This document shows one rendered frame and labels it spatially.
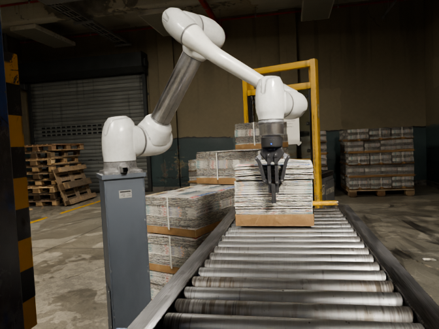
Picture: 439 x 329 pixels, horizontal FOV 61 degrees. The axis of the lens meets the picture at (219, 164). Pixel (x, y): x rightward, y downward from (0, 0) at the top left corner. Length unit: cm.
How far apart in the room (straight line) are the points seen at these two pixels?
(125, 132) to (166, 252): 82
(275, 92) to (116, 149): 83
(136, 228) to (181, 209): 39
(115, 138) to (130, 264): 60
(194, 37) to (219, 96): 775
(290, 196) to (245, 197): 17
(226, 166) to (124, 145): 101
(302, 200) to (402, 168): 634
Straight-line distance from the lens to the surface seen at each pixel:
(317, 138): 350
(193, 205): 207
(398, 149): 762
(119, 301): 191
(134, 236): 183
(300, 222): 139
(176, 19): 162
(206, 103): 932
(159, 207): 223
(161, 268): 232
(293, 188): 137
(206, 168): 269
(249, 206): 139
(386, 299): 84
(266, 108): 129
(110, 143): 180
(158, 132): 188
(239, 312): 77
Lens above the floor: 111
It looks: 3 degrees down
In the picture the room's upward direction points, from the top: 3 degrees counter-clockwise
